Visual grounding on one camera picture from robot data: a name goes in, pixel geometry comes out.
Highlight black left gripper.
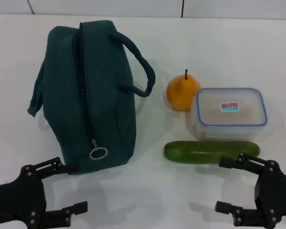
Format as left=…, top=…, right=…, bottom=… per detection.
left=0, top=156, right=89, bottom=229

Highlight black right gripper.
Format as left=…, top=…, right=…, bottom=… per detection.
left=215, top=152, right=286, bottom=229

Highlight green cucumber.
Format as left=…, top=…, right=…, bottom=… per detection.
left=163, top=140, right=260, bottom=165

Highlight clear food container blue seal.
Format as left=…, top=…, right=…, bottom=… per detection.
left=190, top=87, right=269, bottom=141

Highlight dark teal insulated lunch bag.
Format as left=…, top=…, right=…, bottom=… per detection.
left=26, top=20, right=156, bottom=176

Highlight yellow pear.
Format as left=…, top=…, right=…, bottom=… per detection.
left=166, top=69, right=202, bottom=112

